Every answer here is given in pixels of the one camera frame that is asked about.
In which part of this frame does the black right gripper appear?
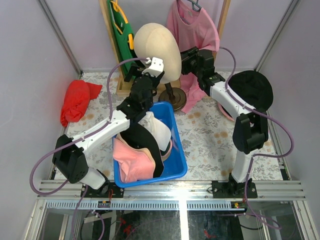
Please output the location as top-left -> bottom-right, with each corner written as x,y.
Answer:
169,47 -> 201,80

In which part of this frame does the beige mannequin head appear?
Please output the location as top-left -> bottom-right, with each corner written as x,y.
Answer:
133,23 -> 182,84

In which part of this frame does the pink bucket hat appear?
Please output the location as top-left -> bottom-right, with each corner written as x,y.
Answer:
218,103 -> 235,122

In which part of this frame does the black bucket hat beige brim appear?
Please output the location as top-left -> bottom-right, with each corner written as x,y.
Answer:
228,70 -> 274,111

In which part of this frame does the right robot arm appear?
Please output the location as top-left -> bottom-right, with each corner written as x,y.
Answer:
180,47 -> 269,199

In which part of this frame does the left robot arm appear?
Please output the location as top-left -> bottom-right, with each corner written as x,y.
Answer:
52,57 -> 165,198

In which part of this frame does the wooden clothes rack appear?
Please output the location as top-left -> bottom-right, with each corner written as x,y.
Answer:
99,0 -> 231,97

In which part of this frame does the pink t-shirt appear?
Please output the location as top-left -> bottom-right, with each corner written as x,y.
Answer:
166,0 -> 220,114

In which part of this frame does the green tank top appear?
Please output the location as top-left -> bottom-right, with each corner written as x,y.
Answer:
107,0 -> 136,62

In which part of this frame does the grey clothes hanger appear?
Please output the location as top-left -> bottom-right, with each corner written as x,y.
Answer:
176,0 -> 202,25

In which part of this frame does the red cloth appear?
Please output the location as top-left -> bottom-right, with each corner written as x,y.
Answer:
60,79 -> 103,127

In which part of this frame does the black cap in bin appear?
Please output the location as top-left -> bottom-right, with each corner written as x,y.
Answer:
116,123 -> 164,178

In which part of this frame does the yellow clothes hanger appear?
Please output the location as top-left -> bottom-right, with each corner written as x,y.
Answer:
110,0 -> 134,50

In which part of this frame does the white baseball cap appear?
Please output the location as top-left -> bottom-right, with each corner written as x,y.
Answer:
138,111 -> 172,153

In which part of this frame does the pink cap in bin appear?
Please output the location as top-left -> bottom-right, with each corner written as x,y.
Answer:
113,137 -> 156,184

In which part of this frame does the blue plastic bin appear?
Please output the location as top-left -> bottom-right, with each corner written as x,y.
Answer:
114,102 -> 188,188

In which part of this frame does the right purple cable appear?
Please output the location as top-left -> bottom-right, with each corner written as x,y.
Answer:
219,46 -> 295,231

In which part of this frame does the aluminium frame rail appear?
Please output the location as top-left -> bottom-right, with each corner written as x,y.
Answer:
38,180 -> 306,211

